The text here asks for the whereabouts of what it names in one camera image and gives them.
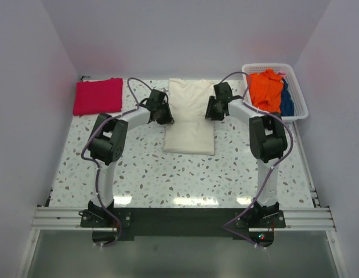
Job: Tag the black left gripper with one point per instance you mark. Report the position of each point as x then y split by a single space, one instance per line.
168 119

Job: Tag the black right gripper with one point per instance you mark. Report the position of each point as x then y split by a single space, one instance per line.
209 114

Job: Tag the cream white t-shirt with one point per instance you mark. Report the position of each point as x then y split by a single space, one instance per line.
191 132

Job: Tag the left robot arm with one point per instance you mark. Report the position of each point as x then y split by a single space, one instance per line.
105 147

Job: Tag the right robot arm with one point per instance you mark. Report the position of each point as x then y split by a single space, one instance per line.
270 142

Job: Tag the orange t-shirt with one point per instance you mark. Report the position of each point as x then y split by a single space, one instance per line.
265 90

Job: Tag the folded red t-shirt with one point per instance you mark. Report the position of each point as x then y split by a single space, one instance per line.
95 97

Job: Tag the blue t-shirt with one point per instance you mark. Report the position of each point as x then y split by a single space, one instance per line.
287 105

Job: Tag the pink garment in basket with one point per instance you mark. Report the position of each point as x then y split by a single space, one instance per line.
282 73

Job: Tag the white plastic laundry basket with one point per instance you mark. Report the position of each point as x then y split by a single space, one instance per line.
301 111

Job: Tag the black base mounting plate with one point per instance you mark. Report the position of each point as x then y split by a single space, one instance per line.
172 222

